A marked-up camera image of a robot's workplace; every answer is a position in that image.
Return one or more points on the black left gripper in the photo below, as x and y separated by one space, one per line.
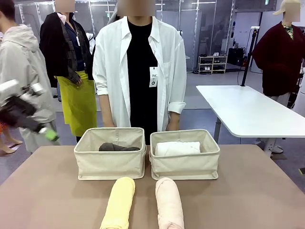
19 112

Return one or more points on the grey towel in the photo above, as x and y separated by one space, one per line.
119 147

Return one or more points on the yellow towel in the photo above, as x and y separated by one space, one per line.
119 202

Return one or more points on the white towel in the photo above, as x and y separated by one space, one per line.
177 148

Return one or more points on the pink towel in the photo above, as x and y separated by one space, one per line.
169 202

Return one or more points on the person's right hand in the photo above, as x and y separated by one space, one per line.
109 123

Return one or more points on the person's left hand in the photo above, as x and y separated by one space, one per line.
174 125

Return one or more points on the bare mannequin legs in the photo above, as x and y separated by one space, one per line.
8 145

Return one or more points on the beige fabric basket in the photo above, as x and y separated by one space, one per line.
109 162
183 164

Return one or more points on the mannequin with yellow skirt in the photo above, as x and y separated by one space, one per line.
71 71

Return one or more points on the person in grey hoodie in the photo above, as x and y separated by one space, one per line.
21 59

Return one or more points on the person in white shirt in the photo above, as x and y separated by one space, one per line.
112 71

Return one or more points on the white name badge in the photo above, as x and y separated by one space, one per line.
153 76

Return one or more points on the white shoe rack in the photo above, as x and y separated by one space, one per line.
212 64

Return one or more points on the white side table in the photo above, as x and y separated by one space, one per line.
247 112

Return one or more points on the black equipment case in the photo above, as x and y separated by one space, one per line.
236 56

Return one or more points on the white sneaker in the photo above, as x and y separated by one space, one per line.
277 149

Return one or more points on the mannequin with maroon sweater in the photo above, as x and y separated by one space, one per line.
278 59

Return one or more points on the beige hat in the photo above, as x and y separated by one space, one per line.
280 9

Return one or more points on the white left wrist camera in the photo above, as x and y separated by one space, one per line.
14 89

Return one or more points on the black camera pole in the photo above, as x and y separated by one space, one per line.
247 59

